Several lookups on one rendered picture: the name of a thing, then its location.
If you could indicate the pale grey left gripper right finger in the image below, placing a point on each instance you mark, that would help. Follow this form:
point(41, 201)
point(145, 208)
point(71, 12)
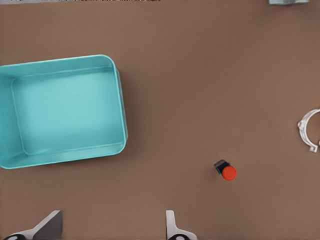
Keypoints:
point(171, 223)

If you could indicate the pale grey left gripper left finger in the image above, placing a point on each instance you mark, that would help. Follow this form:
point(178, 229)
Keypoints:
point(47, 226)

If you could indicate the red push button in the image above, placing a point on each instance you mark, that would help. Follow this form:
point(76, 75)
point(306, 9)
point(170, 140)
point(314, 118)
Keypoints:
point(228, 172)

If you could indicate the blue storage box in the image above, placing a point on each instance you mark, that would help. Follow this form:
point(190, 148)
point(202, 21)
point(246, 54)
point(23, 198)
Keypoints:
point(65, 110)

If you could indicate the silver frame post foot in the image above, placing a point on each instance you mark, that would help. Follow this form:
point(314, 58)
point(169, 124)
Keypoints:
point(287, 2)

